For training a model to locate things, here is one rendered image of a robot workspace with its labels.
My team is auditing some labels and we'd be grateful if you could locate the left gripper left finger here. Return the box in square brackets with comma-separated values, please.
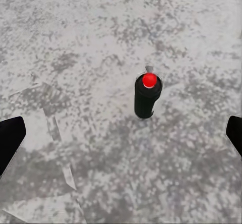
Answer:
[0, 116, 26, 177]

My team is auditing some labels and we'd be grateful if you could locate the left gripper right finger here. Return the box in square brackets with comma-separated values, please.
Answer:
[226, 116, 242, 156]

